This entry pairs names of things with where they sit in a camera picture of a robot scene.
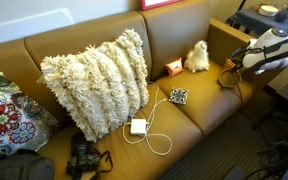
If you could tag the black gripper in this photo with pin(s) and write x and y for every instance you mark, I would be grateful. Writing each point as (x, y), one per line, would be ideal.
(238, 57)

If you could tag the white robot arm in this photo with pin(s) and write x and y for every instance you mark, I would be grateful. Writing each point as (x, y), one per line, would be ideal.
(267, 55)

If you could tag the white fluffy toy animal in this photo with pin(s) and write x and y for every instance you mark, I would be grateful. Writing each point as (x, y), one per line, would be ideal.
(197, 58)

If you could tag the blue cloth covered table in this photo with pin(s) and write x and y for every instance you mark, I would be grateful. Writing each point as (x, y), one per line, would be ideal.
(267, 23)

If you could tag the white bowl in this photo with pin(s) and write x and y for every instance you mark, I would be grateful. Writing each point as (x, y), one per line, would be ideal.
(268, 11)

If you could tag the dark kettle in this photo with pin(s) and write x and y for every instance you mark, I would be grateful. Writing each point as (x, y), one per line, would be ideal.
(281, 15)

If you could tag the orange tissue pouch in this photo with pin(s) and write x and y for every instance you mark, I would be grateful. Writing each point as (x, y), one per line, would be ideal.
(174, 67)

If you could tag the brown leather sofa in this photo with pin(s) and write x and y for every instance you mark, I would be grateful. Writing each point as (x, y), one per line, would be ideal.
(190, 130)

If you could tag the red framed picture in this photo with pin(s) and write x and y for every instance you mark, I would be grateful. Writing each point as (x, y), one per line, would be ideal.
(157, 3)

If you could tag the white power adapter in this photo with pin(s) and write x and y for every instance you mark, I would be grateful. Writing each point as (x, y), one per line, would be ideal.
(138, 126)

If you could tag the shaggy cream pillow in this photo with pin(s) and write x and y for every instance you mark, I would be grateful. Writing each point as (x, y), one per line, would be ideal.
(97, 83)

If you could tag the floral patterned pillow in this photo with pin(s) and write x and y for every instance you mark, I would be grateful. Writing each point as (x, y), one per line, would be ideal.
(4, 116)

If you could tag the black camera bag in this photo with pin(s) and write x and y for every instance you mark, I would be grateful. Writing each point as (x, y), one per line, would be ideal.
(17, 166)

